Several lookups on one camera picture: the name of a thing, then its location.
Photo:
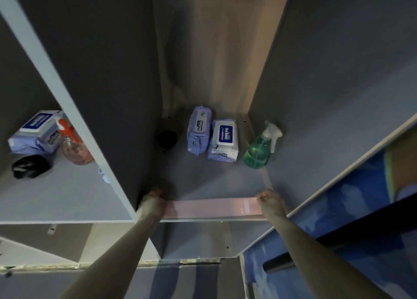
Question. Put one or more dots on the person's right hand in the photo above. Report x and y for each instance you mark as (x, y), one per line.
(272, 206)

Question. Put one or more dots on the person's left hand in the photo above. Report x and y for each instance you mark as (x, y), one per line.
(151, 207)

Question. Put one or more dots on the green spray bottle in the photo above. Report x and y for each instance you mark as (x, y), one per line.
(259, 152)

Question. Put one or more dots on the light blue cloth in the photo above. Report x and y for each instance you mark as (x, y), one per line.
(103, 175)

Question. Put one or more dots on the pink resistance band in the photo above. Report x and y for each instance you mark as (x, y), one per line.
(211, 207)

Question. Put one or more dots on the pink spray bottle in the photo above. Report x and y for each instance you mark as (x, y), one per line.
(76, 149)

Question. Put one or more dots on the grey cubby shelf unit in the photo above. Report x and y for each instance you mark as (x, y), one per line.
(97, 64)

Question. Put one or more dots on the person's right forearm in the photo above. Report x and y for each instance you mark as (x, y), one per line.
(325, 263)

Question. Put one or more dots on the person's left forearm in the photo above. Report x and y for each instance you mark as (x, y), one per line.
(110, 263)

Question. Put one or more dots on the black metal bar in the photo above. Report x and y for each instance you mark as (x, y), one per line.
(358, 230)

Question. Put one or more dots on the small white tag sticker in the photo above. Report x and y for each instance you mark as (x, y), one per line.
(52, 229)

